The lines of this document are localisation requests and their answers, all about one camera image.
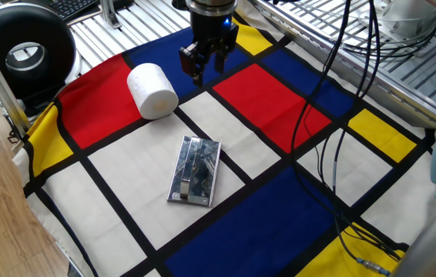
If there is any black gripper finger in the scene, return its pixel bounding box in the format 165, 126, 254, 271
213, 51, 230, 75
178, 41, 209, 88

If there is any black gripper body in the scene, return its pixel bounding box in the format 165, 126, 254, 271
189, 12, 240, 55

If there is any white toilet paper roll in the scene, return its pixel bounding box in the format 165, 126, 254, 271
126, 62, 179, 121

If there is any small aluminium upright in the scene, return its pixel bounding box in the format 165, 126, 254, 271
99, 0, 122, 30

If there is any colour block grid tablecloth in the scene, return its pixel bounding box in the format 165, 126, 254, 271
12, 9, 436, 277

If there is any black computer keyboard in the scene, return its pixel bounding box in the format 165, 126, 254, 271
46, 0, 100, 22

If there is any aluminium table edge rail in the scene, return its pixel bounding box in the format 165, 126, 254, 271
248, 0, 436, 130

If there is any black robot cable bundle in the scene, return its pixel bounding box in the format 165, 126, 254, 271
290, 0, 410, 266

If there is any cable with silver connector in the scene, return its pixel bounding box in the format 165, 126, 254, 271
331, 0, 392, 277

